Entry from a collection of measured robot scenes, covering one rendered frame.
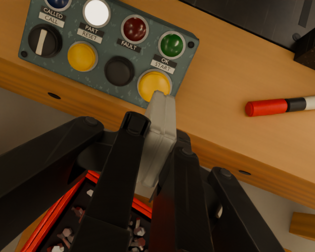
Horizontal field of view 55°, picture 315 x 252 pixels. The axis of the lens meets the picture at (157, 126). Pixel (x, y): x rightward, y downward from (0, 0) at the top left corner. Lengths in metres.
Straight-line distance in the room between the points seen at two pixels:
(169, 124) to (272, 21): 0.27
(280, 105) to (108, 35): 0.19
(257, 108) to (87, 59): 0.18
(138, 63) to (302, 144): 0.20
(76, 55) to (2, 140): 0.99
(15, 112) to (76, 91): 0.95
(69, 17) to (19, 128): 0.98
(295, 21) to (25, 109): 1.03
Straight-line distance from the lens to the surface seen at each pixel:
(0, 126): 1.26
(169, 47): 0.27
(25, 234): 0.41
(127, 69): 0.27
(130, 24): 0.28
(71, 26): 0.29
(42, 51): 0.29
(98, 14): 0.28
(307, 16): 0.43
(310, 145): 0.37
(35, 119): 1.24
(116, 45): 0.28
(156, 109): 0.17
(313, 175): 0.37
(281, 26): 0.40
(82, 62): 0.28
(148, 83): 0.27
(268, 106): 0.34
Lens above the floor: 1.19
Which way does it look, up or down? 75 degrees down
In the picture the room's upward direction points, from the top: 46 degrees clockwise
